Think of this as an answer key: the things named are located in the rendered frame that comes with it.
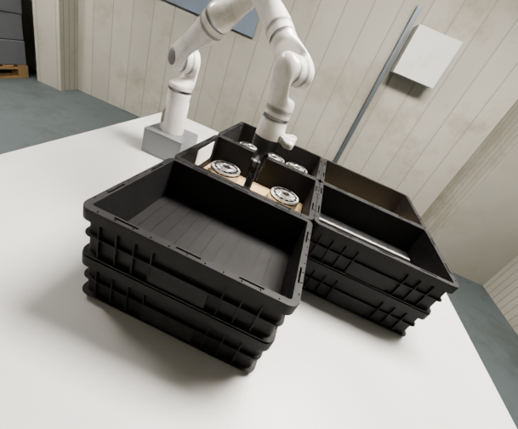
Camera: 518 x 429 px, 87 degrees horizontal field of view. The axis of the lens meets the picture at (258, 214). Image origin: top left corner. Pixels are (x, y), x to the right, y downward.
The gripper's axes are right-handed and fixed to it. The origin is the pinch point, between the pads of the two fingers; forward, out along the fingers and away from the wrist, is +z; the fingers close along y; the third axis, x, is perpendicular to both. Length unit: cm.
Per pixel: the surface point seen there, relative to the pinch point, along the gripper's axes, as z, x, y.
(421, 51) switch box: -72, 65, -219
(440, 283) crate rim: -2, 55, 13
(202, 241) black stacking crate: 7.3, -1.8, 25.9
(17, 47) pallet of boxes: 63, -306, -186
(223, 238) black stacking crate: 7.3, 1.8, 21.8
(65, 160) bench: 21, -61, 4
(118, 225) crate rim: -2.6, -11.8, 42.8
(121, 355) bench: 20, -4, 49
